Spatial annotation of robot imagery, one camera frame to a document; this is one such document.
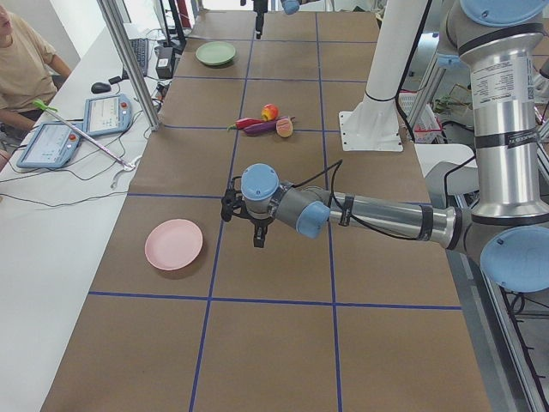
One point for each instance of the green plate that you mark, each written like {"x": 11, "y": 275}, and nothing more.
{"x": 216, "y": 53}

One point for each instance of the aluminium frame post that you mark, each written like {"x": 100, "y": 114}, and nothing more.
{"x": 116, "y": 28}

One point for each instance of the red white plastic basket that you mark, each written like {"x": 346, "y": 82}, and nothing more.
{"x": 427, "y": 129}

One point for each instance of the red chili pepper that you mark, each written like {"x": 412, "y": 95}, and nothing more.
{"x": 243, "y": 123}

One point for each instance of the teach pendant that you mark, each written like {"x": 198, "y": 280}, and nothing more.
{"x": 107, "y": 115}
{"x": 52, "y": 146}

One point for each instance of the black computer mouse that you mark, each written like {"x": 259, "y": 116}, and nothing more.
{"x": 100, "y": 88}

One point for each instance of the black keyboard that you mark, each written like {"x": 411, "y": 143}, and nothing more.
{"x": 140, "y": 48}

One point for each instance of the metal rod green clip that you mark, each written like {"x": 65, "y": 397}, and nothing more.
{"x": 127, "y": 166}

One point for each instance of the purple eggplant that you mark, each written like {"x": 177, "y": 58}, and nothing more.
{"x": 259, "y": 129}

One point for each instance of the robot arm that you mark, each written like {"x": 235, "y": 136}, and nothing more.
{"x": 506, "y": 232}
{"x": 289, "y": 7}

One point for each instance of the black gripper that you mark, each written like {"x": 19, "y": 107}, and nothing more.
{"x": 258, "y": 221}
{"x": 259, "y": 8}

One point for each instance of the far teach pendant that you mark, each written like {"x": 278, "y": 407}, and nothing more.
{"x": 107, "y": 115}

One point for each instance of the near teach pendant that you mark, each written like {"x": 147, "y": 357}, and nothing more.
{"x": 52, "y": 146}

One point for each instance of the seated person beige shirt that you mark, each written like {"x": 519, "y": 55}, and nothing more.
{"x": 28, "y": 63}

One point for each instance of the black power adapter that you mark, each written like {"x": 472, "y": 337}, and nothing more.
{"x": 165, "y": 62}

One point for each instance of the white chair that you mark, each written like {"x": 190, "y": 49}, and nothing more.
{"x": 448, "y": 168}

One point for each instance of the pink plate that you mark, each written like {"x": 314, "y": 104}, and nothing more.
{"x": 173, "y": 244}

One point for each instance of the pink yellow peach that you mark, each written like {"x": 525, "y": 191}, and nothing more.
{"x": 284, "y": 127}

